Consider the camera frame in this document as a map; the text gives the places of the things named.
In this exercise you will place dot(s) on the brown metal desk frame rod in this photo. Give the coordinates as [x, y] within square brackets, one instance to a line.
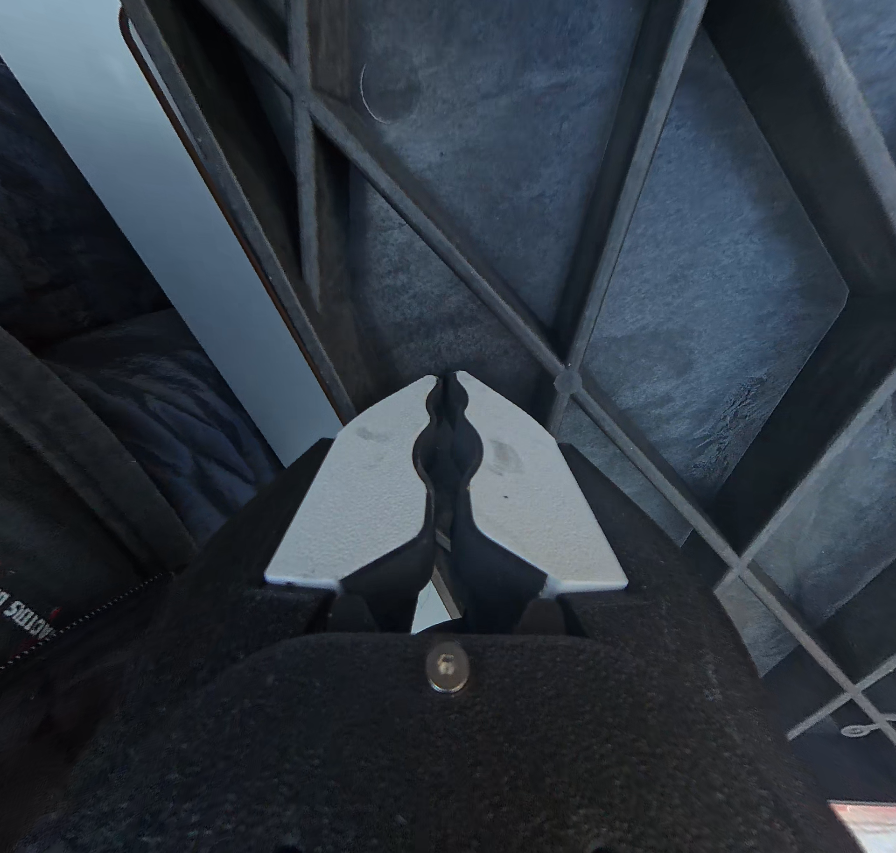
[210, 181]

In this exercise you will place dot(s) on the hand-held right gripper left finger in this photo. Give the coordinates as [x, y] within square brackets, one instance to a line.
[357, 503]

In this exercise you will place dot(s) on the pale plastic sheet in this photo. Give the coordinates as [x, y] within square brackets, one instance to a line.
[868, 828]

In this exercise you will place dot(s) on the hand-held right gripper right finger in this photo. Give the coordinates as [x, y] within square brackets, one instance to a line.
[546, 510]

